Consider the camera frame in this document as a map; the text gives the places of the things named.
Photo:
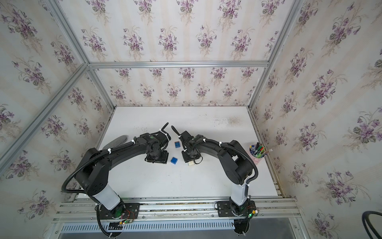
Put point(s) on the aluminium mounting rail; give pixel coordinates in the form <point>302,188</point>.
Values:
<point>158,209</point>

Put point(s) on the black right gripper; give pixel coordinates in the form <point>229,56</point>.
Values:
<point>186,159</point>

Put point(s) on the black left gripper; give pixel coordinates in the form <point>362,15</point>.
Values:
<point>164,160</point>

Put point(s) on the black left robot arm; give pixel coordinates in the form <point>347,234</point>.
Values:
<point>91,175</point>

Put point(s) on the grey fabric pencil case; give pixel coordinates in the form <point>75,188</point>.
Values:
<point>116,142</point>

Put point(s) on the dark blue square lego brick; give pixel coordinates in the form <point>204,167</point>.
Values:
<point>174,160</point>

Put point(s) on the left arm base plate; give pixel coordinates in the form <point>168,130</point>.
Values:
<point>129,211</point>

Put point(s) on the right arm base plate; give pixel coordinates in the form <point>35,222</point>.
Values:
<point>235,209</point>

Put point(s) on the pink pen holder cup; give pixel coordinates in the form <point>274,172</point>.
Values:
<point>258,152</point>

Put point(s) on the white vented cable duct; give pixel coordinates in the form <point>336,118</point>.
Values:
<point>149,226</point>

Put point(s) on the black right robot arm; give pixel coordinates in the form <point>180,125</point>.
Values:
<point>236,163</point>

